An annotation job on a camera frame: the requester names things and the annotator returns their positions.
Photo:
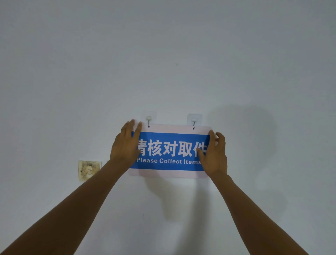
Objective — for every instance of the person's left hand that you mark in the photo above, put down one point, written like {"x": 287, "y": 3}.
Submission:
{"x": 124, "y": 149}

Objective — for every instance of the person's right hand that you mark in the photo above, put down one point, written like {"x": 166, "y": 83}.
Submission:
{"x": 215, "y": 160}

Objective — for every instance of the person's right thumb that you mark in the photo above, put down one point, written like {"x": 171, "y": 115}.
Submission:
{"x": 202, "y": 157}

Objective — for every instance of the person's left fingers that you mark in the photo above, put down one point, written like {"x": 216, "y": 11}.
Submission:
{"x": 131, "y": 130}

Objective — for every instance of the blue and white sign board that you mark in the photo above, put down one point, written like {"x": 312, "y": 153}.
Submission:
{"x": 170, "y": 152}

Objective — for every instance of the person's left forearm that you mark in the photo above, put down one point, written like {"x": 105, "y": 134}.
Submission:
{"x": 65, "y": 210}

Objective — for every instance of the person's right forearm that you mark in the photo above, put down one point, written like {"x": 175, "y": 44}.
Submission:
{"x": 252, "y": 218}

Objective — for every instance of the clear adhesive wall hook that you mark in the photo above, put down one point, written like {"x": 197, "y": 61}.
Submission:
{"x": 148, "y": 118}
{"x": 194, "y": 121}

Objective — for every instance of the dirty beige wall switch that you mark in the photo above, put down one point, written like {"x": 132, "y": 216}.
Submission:
{"x": 89, "y": 170}

